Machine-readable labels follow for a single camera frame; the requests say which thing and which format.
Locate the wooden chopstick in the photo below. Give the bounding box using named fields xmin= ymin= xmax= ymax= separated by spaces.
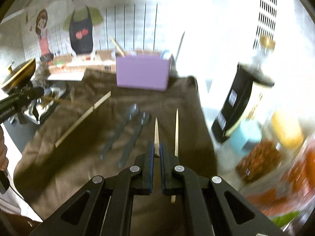
xmin=170 ymin=108 xmax=180 ymax=204
xmin=154 ymin=117 xmax=160 ymax=158
xmin=55 ymin=91 xmax=112 ymax=148

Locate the person's left hand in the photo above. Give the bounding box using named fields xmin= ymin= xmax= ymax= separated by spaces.
xmin=0 ymin=127 xmax=8 ymax=171

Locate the golden pot lid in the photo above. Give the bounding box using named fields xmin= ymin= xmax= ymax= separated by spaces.
xmin=1 ymin=58 xmax=36 ymax=94

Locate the gas stove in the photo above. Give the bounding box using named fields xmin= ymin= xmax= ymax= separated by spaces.
xmin=9 ymin=82 xmax=69 ymax=125

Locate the brown cloth mat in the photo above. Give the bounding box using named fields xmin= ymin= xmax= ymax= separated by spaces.
xmin=13 ymin=70 xmax=217 ymax=235

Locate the grey plastic spoon right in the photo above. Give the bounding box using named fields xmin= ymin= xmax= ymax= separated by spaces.
xmin=118 ymin=112 xmax=151 ymax=168

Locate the grey plastic spoon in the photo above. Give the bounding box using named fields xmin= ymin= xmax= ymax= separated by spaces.
xmin=99 ymin=104 xmax=140 ymax=160
xmin=118 ymin=112 xmax=151 ymax=168

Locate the grey plastic spoon left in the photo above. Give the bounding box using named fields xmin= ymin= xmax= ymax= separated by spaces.
xmin=99 ymin=104 xmax=140 ymax=160

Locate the jar with teal lid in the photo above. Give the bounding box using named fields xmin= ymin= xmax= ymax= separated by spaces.
xmin=229 ymin=119 xmax=262 ymax=157

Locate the jar with yellow lid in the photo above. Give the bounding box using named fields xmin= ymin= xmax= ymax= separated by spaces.
xmin=236 ymin=111 xmax=304 ymax=184

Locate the purple utensil holder box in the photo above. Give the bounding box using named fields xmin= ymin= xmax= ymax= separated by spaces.
xmin=116 ymin=55 xmax=171 ymax=91

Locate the green object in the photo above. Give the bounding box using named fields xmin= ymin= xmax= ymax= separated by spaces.
xmin=271 ymin=211 xmax=300 ymax=228

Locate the chopstick standing in holder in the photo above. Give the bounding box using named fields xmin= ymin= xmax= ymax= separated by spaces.
xmin=110 ymin=37 xmax=125 ymax=57

